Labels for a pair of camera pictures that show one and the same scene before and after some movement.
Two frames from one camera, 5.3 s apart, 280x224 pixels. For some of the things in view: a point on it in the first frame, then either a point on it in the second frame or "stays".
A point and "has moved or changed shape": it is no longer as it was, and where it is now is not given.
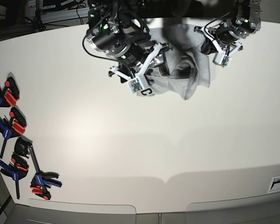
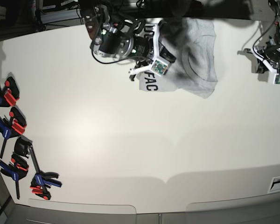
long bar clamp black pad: (43, 179) stays
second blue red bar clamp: (16, 126) stays
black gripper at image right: (222, 34) -> (270, 53)
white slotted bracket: (279, 184) stays
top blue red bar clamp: (6, 97) stays
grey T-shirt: (185, 67) has moved or changed shape
